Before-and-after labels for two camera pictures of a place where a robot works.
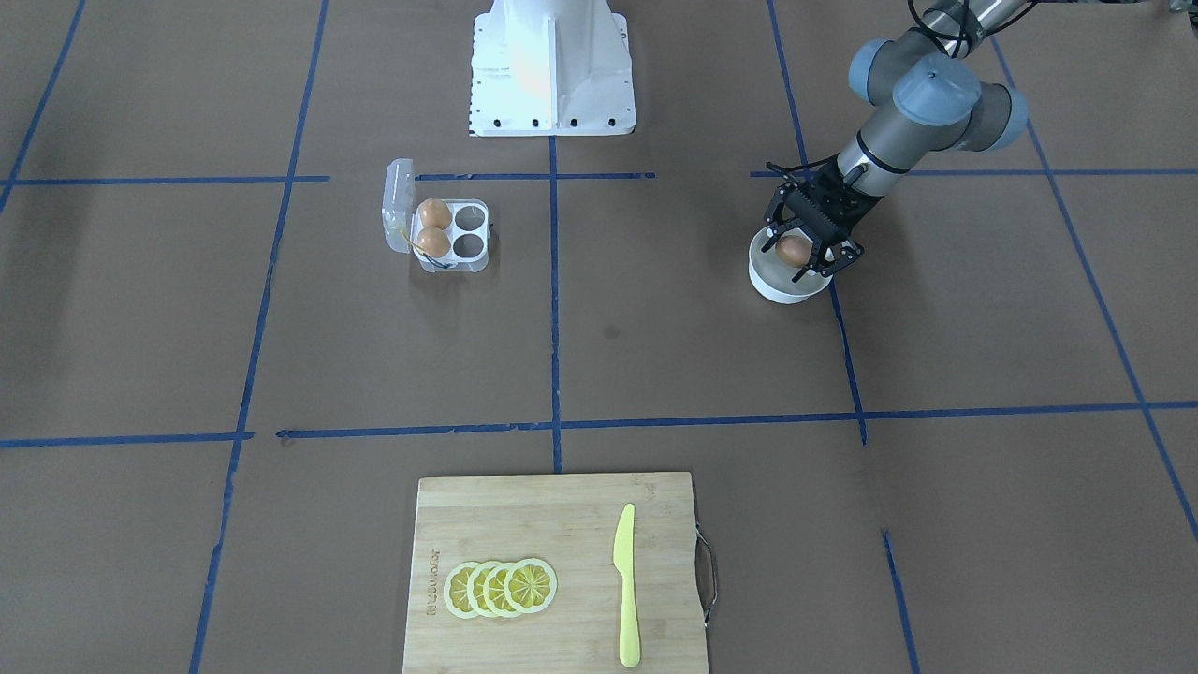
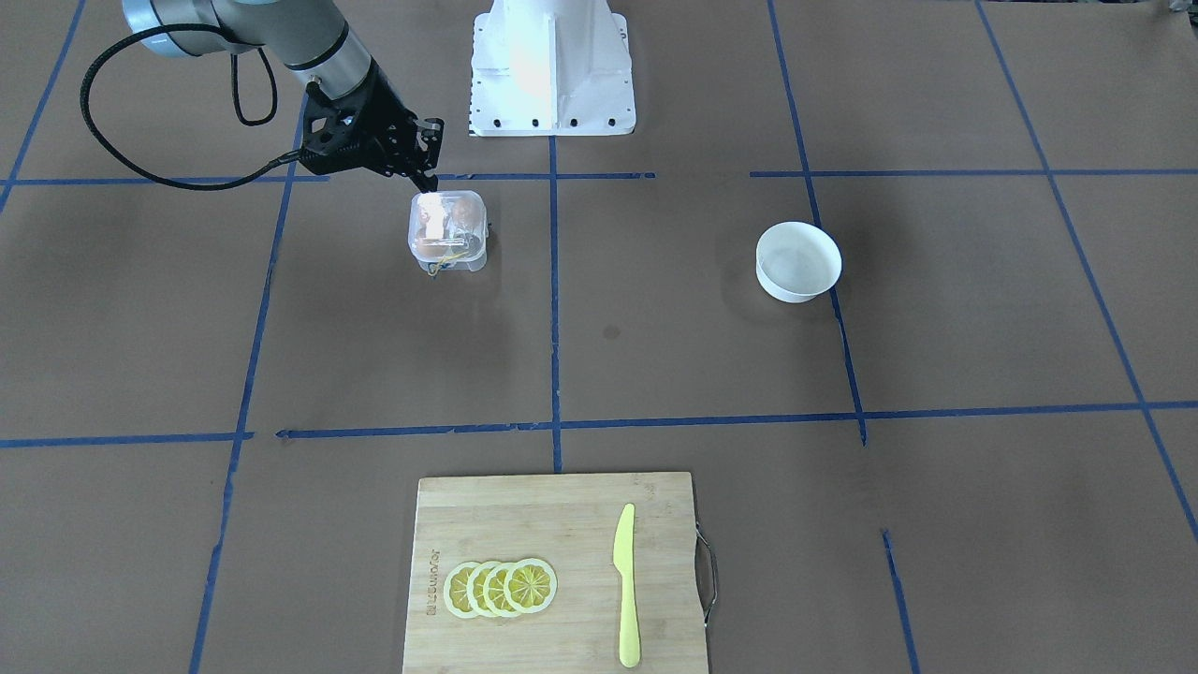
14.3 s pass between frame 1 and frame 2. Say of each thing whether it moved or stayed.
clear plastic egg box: moved
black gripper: moved
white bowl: stayed
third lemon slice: stayed
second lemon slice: stayed
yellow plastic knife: stayed
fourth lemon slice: stayed
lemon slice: stayed
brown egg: moved
